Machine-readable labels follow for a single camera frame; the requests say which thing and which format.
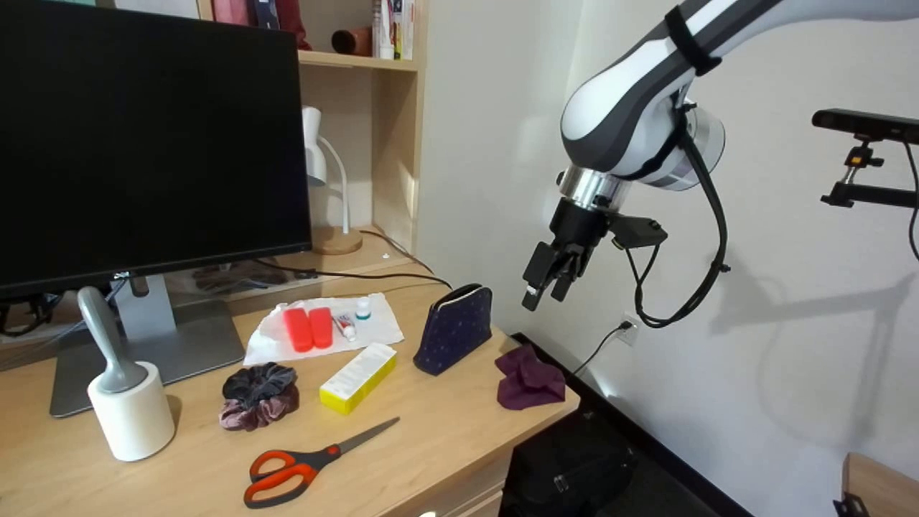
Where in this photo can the black computer monitor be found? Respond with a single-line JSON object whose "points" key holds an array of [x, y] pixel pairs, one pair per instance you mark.
{"points": [[146, 132]]}

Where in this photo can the purple cloth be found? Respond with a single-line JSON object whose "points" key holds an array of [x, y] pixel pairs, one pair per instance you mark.
{"points": [[529, 377]]}

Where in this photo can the yellow white box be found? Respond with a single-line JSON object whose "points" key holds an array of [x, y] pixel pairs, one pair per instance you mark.
{"points": [[360, 377]]}

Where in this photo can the white desk lamp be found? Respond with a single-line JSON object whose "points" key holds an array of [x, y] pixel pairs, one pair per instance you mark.
{"points": [[315, 145]]}

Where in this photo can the dark fabric scrunchie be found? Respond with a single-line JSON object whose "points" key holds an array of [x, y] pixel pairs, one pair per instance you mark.
{"points": [[259, 391]]}

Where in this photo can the wooden desk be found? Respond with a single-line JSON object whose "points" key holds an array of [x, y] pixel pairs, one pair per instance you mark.
{"points": [[433, 441]]}

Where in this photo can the wooden shelf unit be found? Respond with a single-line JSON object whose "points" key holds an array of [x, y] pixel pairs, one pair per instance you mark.
{"points": [[393, 145]]}

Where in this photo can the wooden platform board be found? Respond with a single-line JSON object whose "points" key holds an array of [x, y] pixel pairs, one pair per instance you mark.
{"points": [[891, 490]]}

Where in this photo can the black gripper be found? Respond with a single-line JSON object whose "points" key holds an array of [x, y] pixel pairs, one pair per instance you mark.
{"points": [[578, 230]]}

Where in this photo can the small white bottle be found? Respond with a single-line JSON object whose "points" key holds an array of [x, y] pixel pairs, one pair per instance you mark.
{"points": [[364, 313]]}

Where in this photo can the black baseboard strip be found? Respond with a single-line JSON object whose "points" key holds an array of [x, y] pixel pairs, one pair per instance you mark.
{"points": [[686, 474]]}

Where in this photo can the red container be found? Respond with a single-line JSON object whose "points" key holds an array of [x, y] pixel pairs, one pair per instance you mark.
{"points": [[299, 332], [322, 328]]}

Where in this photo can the black bag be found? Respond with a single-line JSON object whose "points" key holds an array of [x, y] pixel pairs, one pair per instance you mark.
{"points": [[564, 468]]}

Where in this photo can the pink box on shelf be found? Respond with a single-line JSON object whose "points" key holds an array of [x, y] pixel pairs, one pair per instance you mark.
{"points": [[230, 10]]}

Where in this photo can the grey monitor stand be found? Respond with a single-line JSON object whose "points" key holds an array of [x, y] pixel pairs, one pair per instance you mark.
{"points": [[182, 348]]}

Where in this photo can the black camera on stand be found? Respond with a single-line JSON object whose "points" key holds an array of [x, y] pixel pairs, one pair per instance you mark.
{"points": [[864, 125]]}

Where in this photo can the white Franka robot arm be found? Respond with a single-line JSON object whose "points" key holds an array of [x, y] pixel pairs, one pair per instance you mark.
{"points": [[632, 95]]}

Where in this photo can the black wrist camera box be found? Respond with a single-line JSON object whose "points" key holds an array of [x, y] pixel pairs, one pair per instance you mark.
{"points": [[635, 230]]}

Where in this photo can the purple dotted pouch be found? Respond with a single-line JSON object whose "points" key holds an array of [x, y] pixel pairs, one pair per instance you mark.
{"points": [[456, 332]]}

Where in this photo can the dark shelf item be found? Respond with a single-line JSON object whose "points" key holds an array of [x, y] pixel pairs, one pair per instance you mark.
{"points": [[350, 42]]}

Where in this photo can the white red box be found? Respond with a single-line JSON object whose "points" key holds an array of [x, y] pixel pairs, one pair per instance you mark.
{"points": [[396, 30]]}

